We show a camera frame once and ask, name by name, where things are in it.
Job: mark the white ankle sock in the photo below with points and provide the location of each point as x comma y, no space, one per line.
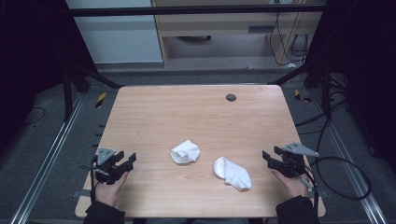
185,152
233,174

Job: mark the light wooden desk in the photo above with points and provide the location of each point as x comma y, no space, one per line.
218,21

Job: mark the black curtain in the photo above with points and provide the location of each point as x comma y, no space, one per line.
364,62
31,62

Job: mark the aluminium floor rail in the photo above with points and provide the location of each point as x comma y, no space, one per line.
43,168
351,165

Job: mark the person's left hand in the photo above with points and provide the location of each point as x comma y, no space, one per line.
107,193

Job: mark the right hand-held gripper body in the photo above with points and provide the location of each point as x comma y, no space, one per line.
291,165

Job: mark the yellow black striped tape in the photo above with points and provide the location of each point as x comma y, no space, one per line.
300,96
100,100

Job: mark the white cabinet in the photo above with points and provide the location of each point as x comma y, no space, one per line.
118,37

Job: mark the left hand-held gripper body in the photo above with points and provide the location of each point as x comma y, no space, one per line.
106,169

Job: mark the black metal stand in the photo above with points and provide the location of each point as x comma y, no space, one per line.
67,93
325,90

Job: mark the person's right hand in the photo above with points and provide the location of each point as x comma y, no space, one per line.
294,186

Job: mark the black frame crossbar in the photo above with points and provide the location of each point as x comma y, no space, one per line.
186,10

